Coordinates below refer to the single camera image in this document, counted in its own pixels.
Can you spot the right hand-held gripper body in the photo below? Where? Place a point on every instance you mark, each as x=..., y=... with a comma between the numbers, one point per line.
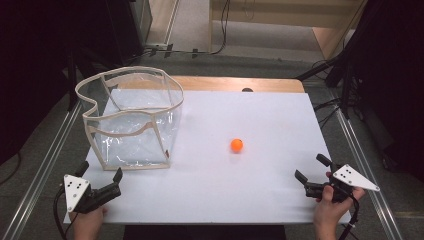
x=350, y=176

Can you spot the white table mat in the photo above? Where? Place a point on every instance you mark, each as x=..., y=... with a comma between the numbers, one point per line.
x=233, y=186

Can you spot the person's left hand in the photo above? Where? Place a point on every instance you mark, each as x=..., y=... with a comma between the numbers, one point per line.
x=87, y=225

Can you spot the orange ball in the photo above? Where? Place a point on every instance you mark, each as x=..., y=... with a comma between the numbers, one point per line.
x=236, y=145

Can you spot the black metal stand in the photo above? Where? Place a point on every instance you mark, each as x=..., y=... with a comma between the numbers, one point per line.
x=71, y=86
x=346, y=90

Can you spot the aluminium floor rail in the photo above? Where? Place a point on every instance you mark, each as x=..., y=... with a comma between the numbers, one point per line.
x=370, y=186
x=36, y=186

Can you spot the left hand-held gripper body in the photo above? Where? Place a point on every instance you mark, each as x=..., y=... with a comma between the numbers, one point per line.
x=78, y=193

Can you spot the person's right hand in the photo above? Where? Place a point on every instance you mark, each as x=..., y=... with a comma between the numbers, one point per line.
x=331, y=213

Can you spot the wooden table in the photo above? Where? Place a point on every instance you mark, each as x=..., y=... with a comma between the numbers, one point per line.
x=213, y=84

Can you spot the light wooden shelf unit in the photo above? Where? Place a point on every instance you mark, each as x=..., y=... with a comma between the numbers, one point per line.
x=333, y=36

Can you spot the clear plastic bag beige trim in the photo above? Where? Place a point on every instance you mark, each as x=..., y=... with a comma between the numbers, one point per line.
x=133, y=115

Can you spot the black cabinet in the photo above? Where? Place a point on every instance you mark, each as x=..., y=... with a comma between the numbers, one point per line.
x=126, y=30

